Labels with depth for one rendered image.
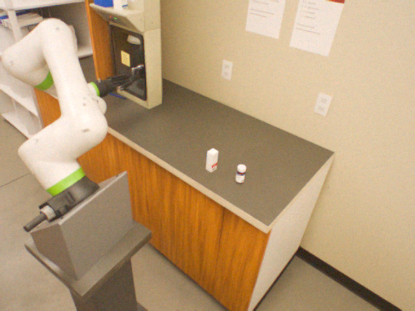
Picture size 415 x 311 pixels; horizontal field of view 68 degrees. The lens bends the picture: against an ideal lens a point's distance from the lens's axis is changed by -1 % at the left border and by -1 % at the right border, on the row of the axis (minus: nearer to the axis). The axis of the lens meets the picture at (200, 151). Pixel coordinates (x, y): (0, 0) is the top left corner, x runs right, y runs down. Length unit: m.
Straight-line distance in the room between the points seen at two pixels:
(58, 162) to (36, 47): 0.44
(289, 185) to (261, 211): 0.23
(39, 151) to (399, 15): 1.44
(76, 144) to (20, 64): 0.43
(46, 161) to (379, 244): 1.77
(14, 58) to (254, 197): 1.07
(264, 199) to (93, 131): 0.78
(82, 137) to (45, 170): 0.16
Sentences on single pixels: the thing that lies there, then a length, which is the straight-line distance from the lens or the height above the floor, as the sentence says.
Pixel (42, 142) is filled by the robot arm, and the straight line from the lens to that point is 1.02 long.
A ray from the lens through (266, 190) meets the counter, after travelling 1.42.
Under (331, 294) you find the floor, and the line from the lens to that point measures 2.36.
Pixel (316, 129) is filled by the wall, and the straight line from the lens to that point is 1.82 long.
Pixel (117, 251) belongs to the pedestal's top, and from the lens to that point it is 1.18.
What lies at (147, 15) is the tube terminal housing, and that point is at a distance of 1.78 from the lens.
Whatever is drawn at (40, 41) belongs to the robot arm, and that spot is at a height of 1.54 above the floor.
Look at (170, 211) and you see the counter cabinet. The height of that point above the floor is 0.58.
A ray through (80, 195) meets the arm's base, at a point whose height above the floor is 1.19.
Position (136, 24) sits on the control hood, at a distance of 1.74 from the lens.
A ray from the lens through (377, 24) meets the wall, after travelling 1.60.
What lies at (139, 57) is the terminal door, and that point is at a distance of 1.86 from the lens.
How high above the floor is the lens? 1.88
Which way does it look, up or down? 36 degrees down
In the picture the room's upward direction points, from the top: 4 degrees clockwise
